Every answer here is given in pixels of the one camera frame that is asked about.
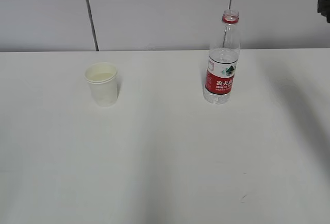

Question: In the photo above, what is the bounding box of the white paper cup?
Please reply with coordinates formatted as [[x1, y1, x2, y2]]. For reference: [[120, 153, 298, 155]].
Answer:
[[85, 62, 119, 107]]

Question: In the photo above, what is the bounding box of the Nongfu Spring water bottle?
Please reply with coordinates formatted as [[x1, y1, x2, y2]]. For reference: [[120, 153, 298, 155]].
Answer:
[[203, 9, 240, 105]]

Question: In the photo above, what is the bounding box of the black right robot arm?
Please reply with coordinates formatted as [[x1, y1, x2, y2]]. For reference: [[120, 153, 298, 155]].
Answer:
[[317, 0, 330, 23]]

